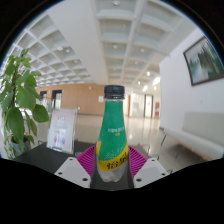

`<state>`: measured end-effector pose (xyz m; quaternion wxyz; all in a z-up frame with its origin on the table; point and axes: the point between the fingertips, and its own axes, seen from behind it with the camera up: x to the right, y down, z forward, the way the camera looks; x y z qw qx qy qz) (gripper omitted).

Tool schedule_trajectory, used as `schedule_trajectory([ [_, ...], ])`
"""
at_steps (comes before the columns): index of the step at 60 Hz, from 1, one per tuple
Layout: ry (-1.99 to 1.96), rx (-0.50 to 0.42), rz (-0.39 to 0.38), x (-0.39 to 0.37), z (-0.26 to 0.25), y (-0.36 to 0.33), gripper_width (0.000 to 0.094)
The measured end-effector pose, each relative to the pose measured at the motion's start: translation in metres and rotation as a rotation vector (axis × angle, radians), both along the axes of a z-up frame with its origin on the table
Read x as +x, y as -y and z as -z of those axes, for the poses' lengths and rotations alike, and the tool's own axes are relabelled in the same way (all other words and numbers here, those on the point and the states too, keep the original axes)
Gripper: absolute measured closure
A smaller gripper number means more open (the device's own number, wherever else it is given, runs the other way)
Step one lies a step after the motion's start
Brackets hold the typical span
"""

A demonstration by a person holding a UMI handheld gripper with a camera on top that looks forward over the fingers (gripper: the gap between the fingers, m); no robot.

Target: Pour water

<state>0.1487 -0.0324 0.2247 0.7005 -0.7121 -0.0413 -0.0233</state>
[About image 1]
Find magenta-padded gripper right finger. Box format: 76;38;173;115
126;145;170;190

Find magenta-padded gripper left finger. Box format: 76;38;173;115
54;144;102;190

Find green drink bottle black cap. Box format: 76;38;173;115
95;84;131;183

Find clear standing sign holder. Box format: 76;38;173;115
45;108;79;155

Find long white bench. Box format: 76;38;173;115
159;110;224;163

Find dark-framed glass door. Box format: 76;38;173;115
143;94;155;119

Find green leafy potted plant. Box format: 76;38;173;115
0;48;51;160

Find dark-framed landscape painting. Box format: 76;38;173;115
182;35;224;87

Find recessed ceiling lights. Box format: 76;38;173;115
55;0;162;93

